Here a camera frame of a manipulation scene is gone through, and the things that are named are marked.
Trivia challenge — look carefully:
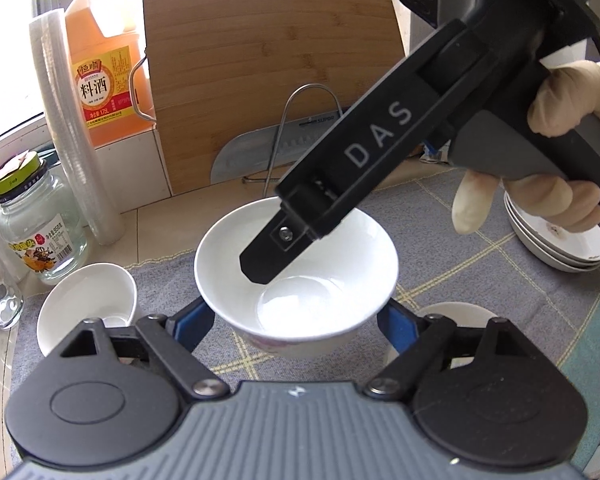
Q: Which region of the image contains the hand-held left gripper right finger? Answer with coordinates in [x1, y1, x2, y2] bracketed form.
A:
[364, 299, 528, 403]

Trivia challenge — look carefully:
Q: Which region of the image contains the metal wire rack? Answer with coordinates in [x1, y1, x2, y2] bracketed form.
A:
[242, 84, 346, 201]

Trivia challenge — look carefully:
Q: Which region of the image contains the grey blue checked dish mat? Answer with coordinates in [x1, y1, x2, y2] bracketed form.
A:
[7, 165, 600, 466]

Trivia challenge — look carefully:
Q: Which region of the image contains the stack of clear plastic cups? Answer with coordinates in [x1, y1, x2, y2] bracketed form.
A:
[28, 10, 126, 246]

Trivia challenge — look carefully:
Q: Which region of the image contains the white bowl pink flower print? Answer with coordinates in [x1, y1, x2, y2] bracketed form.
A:
[410, 301, 501, 361]
[194, 196, 400, 358]
[36, 263, 138, 358]

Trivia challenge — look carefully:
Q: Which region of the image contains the bamboo cutting board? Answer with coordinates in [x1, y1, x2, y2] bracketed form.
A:
[142, 0, 413, 198]

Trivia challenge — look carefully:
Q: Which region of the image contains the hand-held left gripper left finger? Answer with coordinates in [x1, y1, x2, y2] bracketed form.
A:
[60, 296, 231, 403]

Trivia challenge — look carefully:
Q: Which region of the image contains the orange cooking wine bottle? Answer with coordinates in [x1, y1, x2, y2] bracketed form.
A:
[64, 0, 156, 150]

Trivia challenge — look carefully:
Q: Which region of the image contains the black-handled kitchen knife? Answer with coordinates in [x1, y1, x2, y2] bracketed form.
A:
[211, 107, 361, 186]

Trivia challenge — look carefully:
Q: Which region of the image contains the person's right hand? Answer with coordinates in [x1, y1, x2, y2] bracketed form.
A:
[452, 60, 600, 236]

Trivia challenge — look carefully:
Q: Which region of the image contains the glass jar yellow-green lid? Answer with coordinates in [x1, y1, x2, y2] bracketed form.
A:
[0, 152, 88, 286]

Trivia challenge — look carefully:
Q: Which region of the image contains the white fruit-print plate brown stain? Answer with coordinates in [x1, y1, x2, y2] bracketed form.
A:
[503, 187, 600, 258]

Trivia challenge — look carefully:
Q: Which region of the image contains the window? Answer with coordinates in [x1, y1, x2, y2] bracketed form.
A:
[0, 0, 301, 131]

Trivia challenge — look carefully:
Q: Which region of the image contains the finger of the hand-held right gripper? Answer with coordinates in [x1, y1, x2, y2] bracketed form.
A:
[239, 205, 327, 284]

